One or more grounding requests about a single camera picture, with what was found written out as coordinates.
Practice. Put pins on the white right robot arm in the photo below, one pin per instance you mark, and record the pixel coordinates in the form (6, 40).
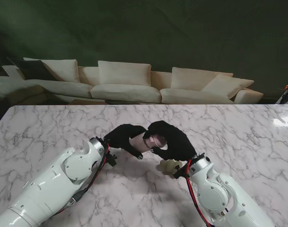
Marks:
(214, 194)

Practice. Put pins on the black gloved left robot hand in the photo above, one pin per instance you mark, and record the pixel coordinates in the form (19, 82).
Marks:
(120, 137)

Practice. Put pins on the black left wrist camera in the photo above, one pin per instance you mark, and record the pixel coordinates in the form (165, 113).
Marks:
(112, 160)

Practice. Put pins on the dark brown sofa cushion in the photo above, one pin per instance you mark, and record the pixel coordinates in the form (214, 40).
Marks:
(35, 69)

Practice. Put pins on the pink thermos bottle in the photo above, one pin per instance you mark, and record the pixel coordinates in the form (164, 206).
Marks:
(137, 144)

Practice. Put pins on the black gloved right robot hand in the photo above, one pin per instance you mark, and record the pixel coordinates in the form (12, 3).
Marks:
(178, 144)

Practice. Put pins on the cream fabric sofa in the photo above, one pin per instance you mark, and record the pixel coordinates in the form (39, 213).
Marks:
(124, 92)

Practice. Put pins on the black stand with orange clamp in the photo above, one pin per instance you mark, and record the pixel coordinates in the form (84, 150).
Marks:
(286, 94)

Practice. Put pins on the cream sofa cushion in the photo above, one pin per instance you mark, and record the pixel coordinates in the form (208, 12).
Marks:
(229, 85)
(123, 73)
(188, 78)
(63, 69)

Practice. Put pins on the pink thermos lid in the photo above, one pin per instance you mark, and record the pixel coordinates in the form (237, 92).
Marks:
(159, 142)

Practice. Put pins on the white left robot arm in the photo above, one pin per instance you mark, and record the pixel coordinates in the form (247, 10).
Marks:
(51, 179)

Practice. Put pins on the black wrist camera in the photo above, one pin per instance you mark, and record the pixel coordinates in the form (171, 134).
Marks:
(181, 172)
(112, 160)

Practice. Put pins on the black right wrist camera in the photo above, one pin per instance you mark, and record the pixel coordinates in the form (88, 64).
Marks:
(181, 172)

